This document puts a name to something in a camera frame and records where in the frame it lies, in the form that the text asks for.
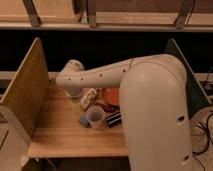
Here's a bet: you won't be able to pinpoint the small blue block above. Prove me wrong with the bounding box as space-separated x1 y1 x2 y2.
79 115 90 128

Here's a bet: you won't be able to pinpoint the left wooden side panel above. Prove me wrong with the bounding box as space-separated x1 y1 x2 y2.
0 38 49 142

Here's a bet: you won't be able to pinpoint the black cables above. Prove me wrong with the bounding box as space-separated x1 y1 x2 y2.
192 111 213 171

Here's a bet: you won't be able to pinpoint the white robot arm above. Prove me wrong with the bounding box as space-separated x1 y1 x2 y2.
56 54 193 171

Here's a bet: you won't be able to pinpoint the right dark side panel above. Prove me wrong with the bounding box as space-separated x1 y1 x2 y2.
164 38 212 119

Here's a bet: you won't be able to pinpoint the black rectangular box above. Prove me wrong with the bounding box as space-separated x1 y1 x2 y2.
106 113 121 127

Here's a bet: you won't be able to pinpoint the white plastic cup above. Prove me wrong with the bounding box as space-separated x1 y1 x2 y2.
86 106 106 128

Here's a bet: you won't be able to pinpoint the orange ceramic bowl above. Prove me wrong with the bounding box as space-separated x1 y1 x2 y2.
102 88 119 106

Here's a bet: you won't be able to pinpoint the wooden shelf with brackets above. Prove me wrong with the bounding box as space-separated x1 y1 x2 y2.
0 0 213 32

